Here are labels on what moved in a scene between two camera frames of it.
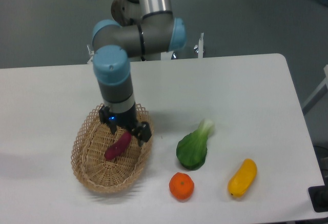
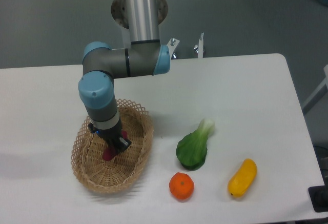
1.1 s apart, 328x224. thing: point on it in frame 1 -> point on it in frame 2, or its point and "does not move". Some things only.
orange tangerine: (181, 185) does not move
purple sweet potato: (119, 146) does not move
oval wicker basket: (91, 140) does not move
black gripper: (127, 120) -> (117, 144)
